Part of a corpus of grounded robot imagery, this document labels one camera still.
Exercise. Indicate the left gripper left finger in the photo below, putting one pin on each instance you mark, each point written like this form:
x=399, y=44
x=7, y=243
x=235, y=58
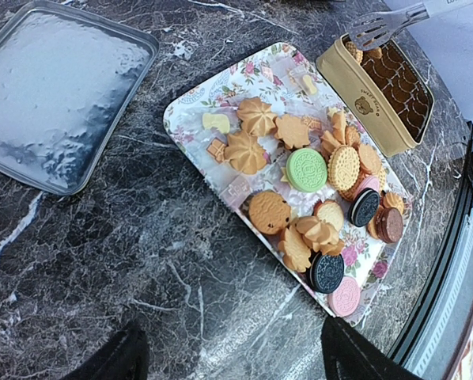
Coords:
x=124, y=356

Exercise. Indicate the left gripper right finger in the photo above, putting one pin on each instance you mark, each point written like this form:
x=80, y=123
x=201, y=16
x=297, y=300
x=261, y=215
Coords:
x=348, y=355

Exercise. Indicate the floral cookie tray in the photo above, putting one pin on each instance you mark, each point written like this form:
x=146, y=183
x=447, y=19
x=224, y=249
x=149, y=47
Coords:
x=269, y=74

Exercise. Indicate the round yellow biscuit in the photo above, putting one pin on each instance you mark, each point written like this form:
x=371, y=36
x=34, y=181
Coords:
x=357, y=54

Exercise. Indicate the pink sandwich cookie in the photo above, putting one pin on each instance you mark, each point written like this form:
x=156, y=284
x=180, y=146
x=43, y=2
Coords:
x=370, y=182
x=345, y=299

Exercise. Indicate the black sandwich cookie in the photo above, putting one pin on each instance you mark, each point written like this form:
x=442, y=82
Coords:
x=364, y=208
x=326, y=273

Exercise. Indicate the brown chocolate cookie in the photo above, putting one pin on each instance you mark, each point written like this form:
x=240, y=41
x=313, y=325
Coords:
x=390, y=225

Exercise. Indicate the green sandwich cookie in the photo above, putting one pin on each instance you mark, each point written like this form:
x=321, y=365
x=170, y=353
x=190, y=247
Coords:
x=306, y=170

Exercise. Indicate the swirl butter cookie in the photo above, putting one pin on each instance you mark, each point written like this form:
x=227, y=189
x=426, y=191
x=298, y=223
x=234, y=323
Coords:
x=256, y=117

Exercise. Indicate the gold cookie tin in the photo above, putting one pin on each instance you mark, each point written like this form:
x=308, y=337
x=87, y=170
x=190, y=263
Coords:
x=387, y=94

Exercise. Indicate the silver tin lid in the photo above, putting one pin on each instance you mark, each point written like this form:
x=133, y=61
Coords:
x=66, y=78

